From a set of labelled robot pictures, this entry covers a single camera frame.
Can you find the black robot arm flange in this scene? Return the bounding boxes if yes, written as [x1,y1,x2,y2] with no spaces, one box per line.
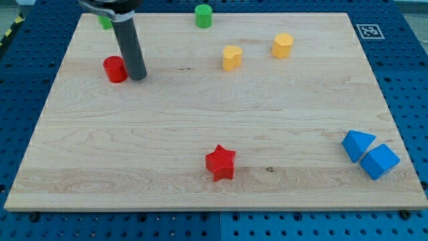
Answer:
[78,0,144,22]

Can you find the red star block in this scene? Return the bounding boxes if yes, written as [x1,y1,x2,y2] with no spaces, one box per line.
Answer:
[205,145,236,182]

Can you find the wooden board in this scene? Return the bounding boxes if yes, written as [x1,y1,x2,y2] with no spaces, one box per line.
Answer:
[5,13,427,212]

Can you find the yellow heart block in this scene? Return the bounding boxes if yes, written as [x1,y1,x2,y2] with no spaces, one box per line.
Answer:
[223,46,243,71]

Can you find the yellow hexagon block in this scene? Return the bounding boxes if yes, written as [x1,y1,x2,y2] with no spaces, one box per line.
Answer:
[272,33,294,58]

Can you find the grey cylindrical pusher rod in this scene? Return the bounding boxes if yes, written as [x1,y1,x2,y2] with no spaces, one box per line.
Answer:
[112,11,147,80]

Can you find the green cylinder block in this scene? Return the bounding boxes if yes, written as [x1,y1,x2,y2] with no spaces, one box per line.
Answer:
[194,4,213,28]

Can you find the red cylinder block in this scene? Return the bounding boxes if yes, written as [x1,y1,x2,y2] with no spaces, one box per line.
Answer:
[103,56,128,83]

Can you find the blue triangle block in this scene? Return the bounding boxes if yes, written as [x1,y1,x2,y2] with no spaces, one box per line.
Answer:
[342,130,376,163]

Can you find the green block behind rod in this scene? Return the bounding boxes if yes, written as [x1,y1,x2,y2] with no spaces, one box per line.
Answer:
[97,15,112,29]

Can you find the blue cube block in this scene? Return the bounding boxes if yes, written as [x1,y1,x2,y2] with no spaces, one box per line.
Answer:
[360,144,401,180]

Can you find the white fiducial marker tag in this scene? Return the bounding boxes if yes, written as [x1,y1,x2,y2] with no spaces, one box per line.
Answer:
[356,23,385,39]

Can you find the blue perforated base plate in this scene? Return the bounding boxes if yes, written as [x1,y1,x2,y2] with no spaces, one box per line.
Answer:
[1,0,427,240]

